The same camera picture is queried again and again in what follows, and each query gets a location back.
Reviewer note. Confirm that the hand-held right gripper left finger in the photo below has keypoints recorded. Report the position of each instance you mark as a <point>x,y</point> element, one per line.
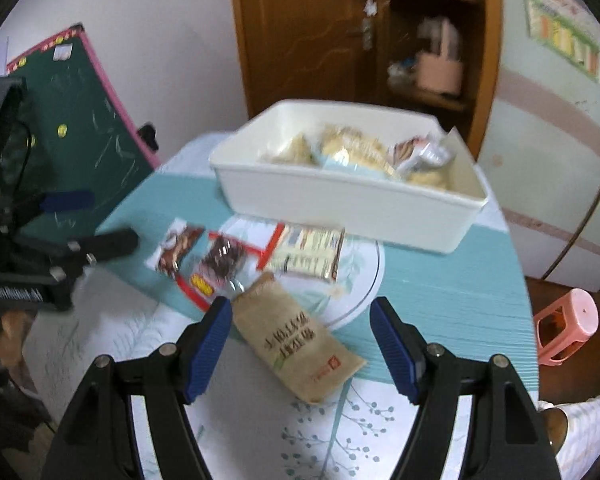
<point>210,345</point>

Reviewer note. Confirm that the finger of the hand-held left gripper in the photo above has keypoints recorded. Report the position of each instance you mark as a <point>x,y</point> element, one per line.
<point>110,243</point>
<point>67,200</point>

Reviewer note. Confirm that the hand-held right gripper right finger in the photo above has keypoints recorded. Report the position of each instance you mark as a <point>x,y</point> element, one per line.
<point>395,350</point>

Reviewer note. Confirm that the brown kraft paper snack packet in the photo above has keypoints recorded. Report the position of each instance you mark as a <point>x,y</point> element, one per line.
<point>290,340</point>

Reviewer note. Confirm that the white plastic bin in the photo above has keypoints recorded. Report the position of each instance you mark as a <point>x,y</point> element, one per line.
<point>330,205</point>

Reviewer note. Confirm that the red and white snack packet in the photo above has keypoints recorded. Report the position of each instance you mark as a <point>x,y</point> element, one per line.
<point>420,152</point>

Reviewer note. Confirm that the clear packet of yellow cakes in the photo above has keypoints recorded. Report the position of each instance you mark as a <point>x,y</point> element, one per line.
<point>355,152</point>

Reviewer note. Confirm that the small yellow cake packet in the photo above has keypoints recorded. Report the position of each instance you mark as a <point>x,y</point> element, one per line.
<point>292,152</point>

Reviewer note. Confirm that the person's left hand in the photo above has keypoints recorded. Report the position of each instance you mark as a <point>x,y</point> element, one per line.
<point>10,332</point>

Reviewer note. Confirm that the brown nut snack packet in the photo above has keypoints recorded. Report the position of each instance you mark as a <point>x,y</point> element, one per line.
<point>177,247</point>

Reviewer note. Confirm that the clear red-edged dried fruit packet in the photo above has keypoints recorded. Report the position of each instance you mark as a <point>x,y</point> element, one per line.
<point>225,260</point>

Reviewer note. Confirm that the black chalkboard clip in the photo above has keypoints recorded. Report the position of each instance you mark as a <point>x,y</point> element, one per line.
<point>149,136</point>

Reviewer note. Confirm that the wooden chair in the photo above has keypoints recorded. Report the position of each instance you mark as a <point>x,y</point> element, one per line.
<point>555,427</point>

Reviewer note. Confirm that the pink plastic stool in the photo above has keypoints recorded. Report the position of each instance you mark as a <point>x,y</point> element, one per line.
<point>572,317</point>

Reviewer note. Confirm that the white checked chair cover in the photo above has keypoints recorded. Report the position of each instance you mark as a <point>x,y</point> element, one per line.
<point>590,435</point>

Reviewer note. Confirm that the brown wooden door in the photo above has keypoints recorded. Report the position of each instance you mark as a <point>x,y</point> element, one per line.
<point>305,35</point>

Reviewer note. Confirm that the wooden corner shelf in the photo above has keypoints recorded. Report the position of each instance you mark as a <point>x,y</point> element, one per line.
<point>482,60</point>

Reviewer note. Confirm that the green chalkboard with pink frame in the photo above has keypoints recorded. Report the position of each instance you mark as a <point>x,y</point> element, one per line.
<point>90,125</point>

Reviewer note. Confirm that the wall poster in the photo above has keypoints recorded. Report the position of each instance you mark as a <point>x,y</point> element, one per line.
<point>562,25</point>

